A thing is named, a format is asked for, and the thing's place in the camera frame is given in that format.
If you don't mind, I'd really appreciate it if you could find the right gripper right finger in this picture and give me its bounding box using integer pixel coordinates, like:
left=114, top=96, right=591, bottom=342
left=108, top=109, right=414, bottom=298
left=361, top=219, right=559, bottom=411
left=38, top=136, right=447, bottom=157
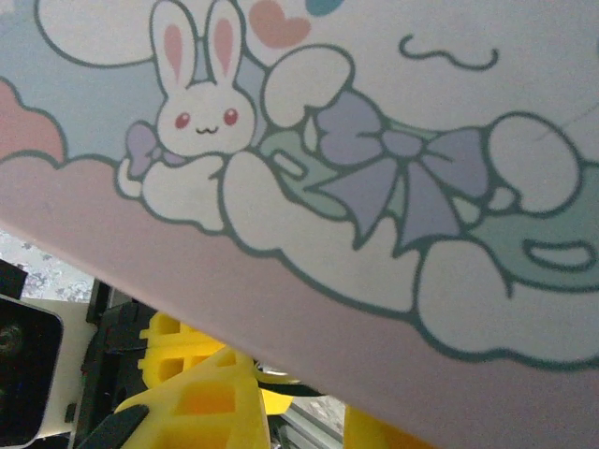
left=344, top=401, right=425, bottom=449

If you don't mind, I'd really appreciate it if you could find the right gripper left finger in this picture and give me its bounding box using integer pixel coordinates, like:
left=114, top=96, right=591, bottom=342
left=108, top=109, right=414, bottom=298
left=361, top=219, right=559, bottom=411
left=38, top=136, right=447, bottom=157
left=114, top=348, right=270, bottom=449

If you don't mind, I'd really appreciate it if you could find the bunny print tin box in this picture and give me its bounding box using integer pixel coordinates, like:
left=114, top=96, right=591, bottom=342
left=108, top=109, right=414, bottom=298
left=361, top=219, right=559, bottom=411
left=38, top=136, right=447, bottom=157
left=0, top=0, right=599, bottom=449

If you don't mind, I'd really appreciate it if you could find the aluminium mounting rail beam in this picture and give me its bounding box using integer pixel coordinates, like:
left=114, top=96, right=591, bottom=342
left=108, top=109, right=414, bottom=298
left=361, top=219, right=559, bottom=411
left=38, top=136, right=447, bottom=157
left=278, top=395, right=347, bottom=449

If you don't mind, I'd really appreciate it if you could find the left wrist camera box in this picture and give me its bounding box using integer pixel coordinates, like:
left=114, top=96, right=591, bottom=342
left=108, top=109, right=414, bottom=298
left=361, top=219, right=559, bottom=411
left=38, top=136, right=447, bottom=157
left=0, top=293, right=95, bottom=443

